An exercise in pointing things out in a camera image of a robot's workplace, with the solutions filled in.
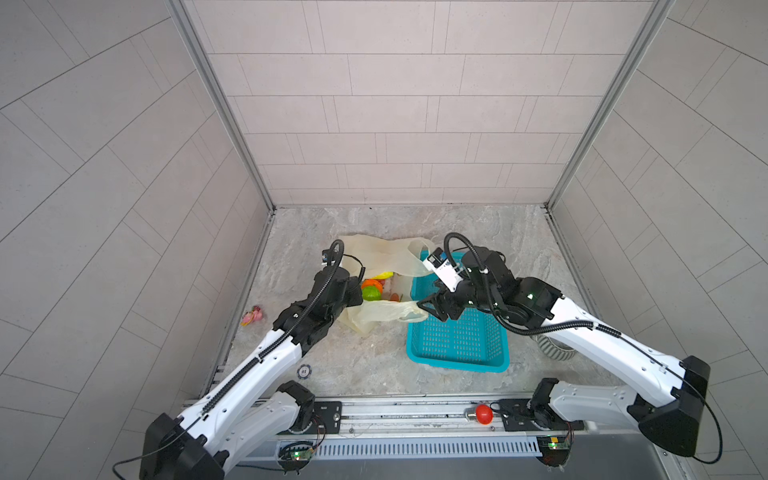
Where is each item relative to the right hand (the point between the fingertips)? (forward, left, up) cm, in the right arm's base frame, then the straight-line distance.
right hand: (426, 297), depth 69 cm
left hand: (+9, +15, -4) cm, 18 cm away
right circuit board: (-29, -27, -23) cm, 46 cm away
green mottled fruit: (+8, +14, -11) cm, 20 cm away
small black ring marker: (-8, +32, -20) cm, 39 cm away
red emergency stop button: (-21, -12, -19) cm, 31 cm away
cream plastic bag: (+20, +10, -9) cm, 25 cm away
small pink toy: (+7, +47, -16) cm, 50 cm away
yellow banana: (+15, +10, -13) cm, 22 cm away
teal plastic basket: (-3, -14, -22) cm, 27 cm away
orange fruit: (+15, +14, -16) cm, 26 cm away
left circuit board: (-26, +31, -18) cm, 44 cm away
